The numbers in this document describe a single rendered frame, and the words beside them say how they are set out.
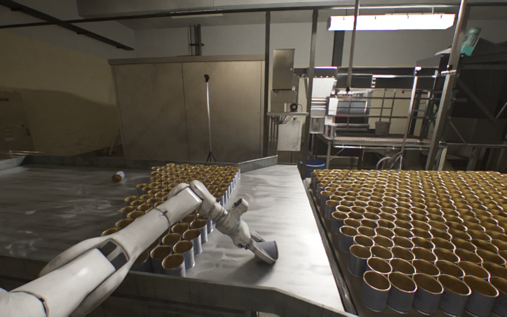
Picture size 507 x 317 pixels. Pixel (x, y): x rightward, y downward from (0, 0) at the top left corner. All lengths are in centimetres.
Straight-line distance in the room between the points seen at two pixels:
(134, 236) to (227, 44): 903
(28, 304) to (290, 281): 64
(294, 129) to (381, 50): 686
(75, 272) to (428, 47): 1065
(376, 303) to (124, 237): 67
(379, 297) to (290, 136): 298
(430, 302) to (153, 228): 76
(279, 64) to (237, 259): 253
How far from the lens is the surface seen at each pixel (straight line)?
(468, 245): 110
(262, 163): 186
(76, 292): 42
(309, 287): 78
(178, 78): 352
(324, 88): 366
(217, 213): 68
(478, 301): 88
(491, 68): 528
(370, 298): 75
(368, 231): 98
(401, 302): 78
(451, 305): 85
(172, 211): 56
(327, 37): 930
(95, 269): 45
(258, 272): 80
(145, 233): 53
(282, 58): 295
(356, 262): 82
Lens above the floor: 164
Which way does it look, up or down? 15 degrees down
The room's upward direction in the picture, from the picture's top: straight up
